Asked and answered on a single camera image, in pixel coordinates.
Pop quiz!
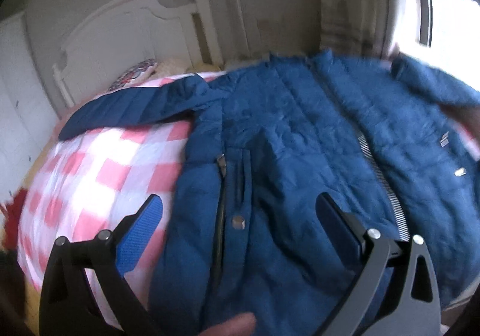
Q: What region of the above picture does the person's hand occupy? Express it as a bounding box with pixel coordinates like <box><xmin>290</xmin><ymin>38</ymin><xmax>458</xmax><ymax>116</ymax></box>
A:
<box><xmin>199</xmin><ymin>312</ymin><xmax>256</xmax><ymax>336</ymax></box>

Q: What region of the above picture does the patterned pillow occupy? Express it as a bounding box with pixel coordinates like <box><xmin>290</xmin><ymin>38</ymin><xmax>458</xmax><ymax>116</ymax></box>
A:
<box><xmin>107</xmin><ymin>59</ymin><xmax>158</xmax><ymax>92</ymax></box>

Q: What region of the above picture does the striped curtain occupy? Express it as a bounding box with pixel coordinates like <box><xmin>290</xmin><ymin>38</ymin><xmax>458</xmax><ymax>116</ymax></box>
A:
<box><xmin>316</xmin><ymin>0</ymin><xmax>413</xmax><ymax>59</ymax></box>

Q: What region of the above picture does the white wooden headboard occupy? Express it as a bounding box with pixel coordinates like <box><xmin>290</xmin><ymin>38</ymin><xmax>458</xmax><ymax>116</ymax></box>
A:
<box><xmin>52</xmin><ymin>0</ymin><xmax>224</xmax><ymax>107</ymax></box>

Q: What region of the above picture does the pink white checkered bedsheet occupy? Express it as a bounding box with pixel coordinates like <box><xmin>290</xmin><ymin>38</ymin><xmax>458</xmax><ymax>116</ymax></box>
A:
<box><xmin>16</xmin><ymin>71</ymin><xmax>226</xmax><ymax>329</ymax></box>

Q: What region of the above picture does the white wardrobe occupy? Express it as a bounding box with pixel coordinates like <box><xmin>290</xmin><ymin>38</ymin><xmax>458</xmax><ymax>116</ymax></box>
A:
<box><xmin>0</xmin><ymin>12</ymin><xmax>58</xmax><ymax>202</ymax></box>

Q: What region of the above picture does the blue puffer jacket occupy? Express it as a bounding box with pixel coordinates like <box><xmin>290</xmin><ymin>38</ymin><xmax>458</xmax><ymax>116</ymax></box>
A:
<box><xmin>59</xmin><ymin>51</ymin><xmax>479</xmax><ymax>335</ymax></box>

